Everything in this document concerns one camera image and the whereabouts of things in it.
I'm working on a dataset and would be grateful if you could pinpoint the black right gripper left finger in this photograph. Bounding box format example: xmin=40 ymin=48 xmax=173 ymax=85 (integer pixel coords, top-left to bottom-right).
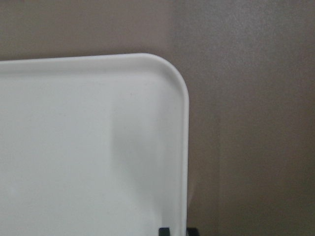
xmin=158 ymin=228 xmax=170 ymax=236

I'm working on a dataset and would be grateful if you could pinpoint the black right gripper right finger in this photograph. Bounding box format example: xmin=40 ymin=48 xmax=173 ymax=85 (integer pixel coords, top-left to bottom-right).
xmin=186 ymin=228 xmax=199 ymax=236

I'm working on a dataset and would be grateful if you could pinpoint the cream rectangular tray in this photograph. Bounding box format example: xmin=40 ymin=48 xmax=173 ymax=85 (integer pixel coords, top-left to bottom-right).
xmin=0 ymin=53 xmax=189 ymax=236

